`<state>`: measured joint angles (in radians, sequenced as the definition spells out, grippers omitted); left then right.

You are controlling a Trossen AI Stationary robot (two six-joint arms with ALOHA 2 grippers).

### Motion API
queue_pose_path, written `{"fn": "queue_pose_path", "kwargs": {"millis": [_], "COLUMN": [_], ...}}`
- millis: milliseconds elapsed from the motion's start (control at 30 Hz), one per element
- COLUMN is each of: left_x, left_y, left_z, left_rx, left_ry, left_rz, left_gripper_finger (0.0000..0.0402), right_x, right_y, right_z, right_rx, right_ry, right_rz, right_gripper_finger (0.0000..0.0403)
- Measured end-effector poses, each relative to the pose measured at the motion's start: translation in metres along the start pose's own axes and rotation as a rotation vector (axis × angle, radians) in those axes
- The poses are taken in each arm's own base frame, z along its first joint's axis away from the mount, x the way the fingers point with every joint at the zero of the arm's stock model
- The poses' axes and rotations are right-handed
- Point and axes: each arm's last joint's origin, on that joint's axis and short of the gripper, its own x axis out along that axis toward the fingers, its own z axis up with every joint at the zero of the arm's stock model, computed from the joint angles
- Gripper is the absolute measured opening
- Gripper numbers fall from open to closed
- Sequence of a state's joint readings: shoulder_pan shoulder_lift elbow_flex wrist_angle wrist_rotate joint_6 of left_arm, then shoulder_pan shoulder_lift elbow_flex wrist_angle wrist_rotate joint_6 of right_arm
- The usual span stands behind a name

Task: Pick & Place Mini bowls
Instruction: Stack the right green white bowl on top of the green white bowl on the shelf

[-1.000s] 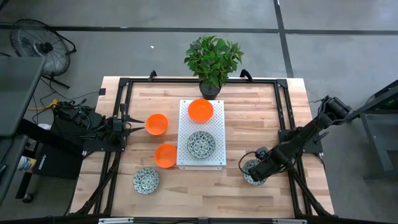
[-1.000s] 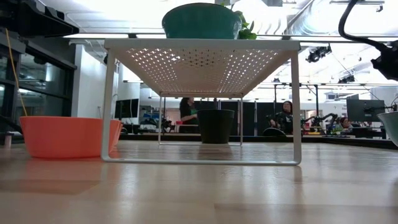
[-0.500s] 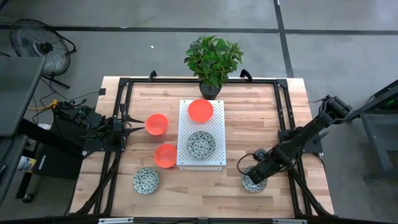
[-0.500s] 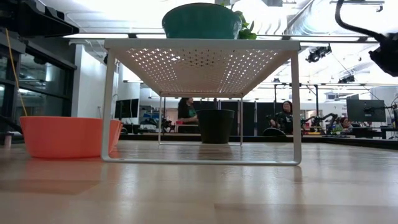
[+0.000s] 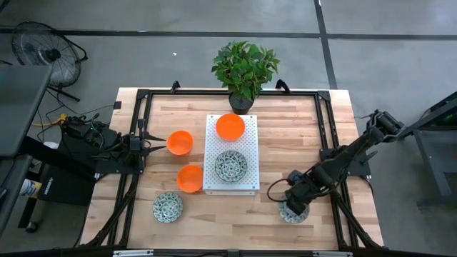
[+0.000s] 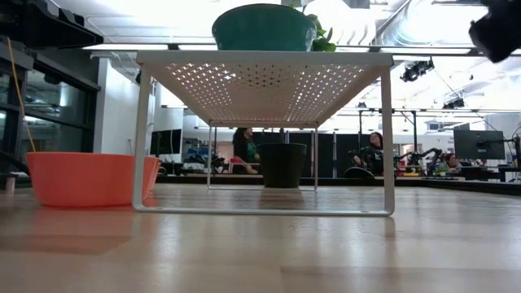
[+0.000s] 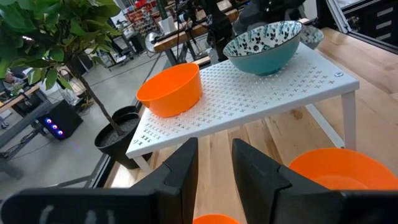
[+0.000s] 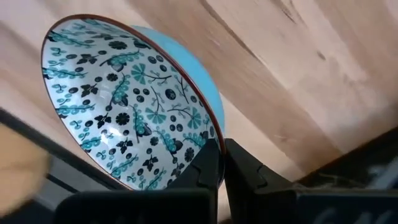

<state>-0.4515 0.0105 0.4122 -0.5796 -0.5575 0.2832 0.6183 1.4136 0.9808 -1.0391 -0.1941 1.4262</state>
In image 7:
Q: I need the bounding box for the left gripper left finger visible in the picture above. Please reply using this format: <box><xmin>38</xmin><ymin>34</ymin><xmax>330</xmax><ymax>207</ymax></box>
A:
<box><xmin>130</xmin><ymin>137</ymin><xmax>199</xmax><ymax>224</ymax></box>

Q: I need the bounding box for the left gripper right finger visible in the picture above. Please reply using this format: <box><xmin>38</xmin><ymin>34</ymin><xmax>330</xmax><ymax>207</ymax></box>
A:
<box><xmin>231</xmin><ymin>138</ymin><xmax>343</xmax><ymax>224</ymax></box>

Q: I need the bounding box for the teal floral ceramic bowl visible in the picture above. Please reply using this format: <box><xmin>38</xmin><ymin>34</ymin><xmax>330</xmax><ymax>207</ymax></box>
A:
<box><xmin>222</xmin><ymin>20</ymin><xmax>304</xmax><ymax>77</ymax></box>
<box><xmin>299</xmin><ymin>25</ymin><xmax>325</xmax><ymax>50</ymax></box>

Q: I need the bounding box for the green plant in black pot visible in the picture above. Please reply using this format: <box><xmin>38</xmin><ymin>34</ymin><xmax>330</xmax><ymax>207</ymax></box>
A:
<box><xmin>0</xmin><ymin>0</ymin><xmax>153</xmax><ymax>170</ymax></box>

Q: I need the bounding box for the white perforated metal shelf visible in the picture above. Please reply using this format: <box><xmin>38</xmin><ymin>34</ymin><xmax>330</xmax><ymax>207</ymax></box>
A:
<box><xmin>126</xmin><ymin>42</ymin><xmax>361</xmax><ymax>175</ymax></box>

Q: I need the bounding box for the black computer with lights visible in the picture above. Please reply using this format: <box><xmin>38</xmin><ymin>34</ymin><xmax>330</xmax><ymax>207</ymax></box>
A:
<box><xmin>36</xmin><ymin>99</ymin><xmax>84</xmax><ymax>141</ymax></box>

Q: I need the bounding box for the wooden workbench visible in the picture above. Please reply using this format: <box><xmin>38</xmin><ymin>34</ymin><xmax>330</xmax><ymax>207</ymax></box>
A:
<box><xmin>152</xmin><ymin>8</ymin><xmax>240</xmax><ymax>67</ymax></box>

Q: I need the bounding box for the black floor fan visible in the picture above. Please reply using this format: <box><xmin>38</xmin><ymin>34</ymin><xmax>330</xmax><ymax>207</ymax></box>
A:
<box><xmin>144</xmin><ymin>30</ymin><xmax>163</xmax><ymax>54</ymax></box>

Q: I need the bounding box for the white container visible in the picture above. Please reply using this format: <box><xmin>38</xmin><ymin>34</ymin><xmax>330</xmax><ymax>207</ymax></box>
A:
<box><xmin>157</xmin><ymin>15</ymin><xmax>177</xmax><ymax>35</ymax></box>

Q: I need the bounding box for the shelf with red bins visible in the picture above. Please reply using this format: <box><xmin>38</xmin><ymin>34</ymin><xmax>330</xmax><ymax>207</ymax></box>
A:
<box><xmin>123</xmin><ymin>0</ymin><xmax>158</xmax><ymax>35</ymax></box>

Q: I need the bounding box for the wooden desk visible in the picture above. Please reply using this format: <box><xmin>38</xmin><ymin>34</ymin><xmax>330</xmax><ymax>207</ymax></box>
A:
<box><xmin>0</xmin><ymin>83</ymin><xmax>55</xmax><ymax>150</ymax></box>

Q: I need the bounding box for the person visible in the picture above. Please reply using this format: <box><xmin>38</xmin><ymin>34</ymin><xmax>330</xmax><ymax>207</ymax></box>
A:
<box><xmin>0</xmin><ymin>68</ymin><xmax>26</xmax><ymax>91</ymax></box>

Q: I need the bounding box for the black drawer cabinet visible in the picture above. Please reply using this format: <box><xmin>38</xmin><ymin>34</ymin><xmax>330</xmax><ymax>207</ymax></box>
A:
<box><xmin>341</xmin><ymin>0</ymin><xmax>398</xmax><ymax>47</ymax></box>

